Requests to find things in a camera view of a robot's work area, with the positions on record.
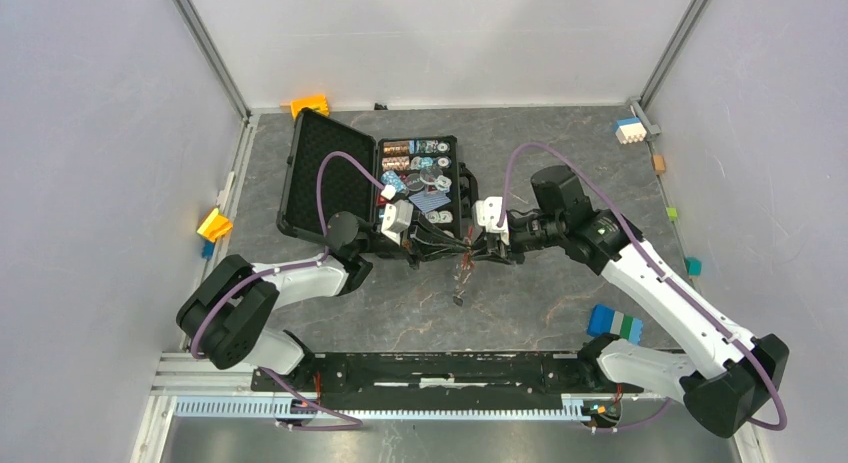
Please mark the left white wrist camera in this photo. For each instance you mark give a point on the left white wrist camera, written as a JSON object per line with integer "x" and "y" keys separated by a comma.
{"x": 396, "y": 220}

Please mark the white cable comb rail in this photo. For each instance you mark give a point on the white cable comb rail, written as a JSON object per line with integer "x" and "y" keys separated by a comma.
{"x": 281, "y": 407}

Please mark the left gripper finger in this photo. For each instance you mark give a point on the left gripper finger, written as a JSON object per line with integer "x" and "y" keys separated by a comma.
{"x": 430, "y": 234}
{"x": 440, "y": 253}

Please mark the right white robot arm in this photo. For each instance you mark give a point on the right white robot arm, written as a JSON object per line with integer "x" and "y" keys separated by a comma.
{"x": 724, "y": 373}

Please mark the teal cube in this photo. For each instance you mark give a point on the teal cube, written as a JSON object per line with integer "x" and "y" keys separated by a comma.
{"x": 693, "y": 266}

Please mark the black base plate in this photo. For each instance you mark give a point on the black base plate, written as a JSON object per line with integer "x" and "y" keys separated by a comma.
{"x": 523, "y": 380}

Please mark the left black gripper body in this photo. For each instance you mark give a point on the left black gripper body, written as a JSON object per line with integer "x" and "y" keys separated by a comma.
{"x": 414, "y": 244}

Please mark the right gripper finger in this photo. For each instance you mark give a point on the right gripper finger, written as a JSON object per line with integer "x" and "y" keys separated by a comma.
{"x": 484, "y": 244}
{"x": 500, "y": 258}

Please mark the blue white toy block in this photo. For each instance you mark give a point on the blue white toy block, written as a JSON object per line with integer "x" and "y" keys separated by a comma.
{"x": 630, "y": 130}

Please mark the yellow orange toy block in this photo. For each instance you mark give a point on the yellow orange toy block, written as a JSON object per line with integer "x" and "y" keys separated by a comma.
{"x": 214, "y": 226}

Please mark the black poker chip case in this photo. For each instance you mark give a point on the black poker chip case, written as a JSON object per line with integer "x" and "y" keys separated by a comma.
{"x": 334, "y": 168}

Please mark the small blue block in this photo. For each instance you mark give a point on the small blue block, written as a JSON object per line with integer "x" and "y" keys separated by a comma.
{"x": 208, "y": 249}

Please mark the blue green brick stack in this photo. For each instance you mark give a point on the blue green brick stack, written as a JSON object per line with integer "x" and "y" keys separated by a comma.
{"x": 604, "y": 320}

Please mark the small wooden cube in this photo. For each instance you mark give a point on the small wooden cube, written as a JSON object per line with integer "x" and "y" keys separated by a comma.
{"x": 659, "y": 164}

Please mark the red keyring carabiner with rings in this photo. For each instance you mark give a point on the red keyring carabiner with rings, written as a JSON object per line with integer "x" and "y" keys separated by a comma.
{"x": 463, "y": 269}

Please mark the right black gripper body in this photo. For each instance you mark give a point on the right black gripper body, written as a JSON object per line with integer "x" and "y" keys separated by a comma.
{"x": 522, "y": 236}

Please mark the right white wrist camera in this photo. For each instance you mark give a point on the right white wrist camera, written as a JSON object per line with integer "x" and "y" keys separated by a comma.
{"x": 489, "y": 216}

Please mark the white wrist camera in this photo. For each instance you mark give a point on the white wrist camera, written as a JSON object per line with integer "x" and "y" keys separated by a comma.
{"x": 396, "y": 220}
{"x": 489, "y": 216}

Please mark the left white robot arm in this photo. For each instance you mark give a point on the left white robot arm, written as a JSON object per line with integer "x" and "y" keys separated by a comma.
{"x": 225, "y": 318}

